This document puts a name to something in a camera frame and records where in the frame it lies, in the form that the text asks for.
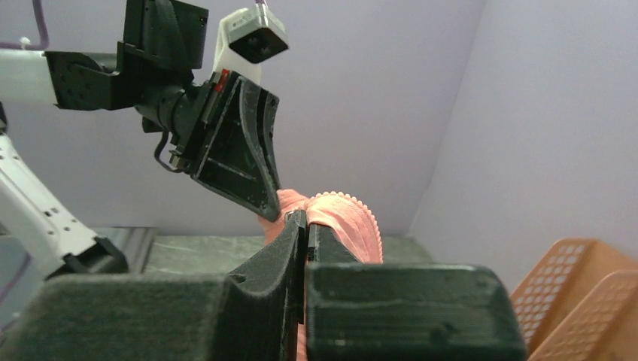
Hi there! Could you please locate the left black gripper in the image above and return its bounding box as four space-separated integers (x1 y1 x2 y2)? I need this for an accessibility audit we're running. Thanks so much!
134 69 281 221

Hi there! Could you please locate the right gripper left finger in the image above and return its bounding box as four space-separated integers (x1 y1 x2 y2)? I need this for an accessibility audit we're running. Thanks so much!
1 211 307 360

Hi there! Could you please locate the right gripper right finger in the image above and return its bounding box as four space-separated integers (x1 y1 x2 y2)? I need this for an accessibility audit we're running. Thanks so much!
305 225 527 361

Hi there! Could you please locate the pink zip-up jacket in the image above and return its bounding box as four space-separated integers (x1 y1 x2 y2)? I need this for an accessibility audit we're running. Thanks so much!
257 188 384 361

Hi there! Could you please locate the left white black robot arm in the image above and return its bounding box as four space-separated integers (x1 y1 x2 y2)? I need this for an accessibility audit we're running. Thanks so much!
1 1 288 278

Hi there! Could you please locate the orange four-slot file organizer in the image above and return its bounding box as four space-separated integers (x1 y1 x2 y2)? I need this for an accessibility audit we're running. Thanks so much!
511 238 637 361

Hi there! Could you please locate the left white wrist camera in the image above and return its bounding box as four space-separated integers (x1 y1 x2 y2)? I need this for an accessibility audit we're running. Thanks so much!
212 1 289 84

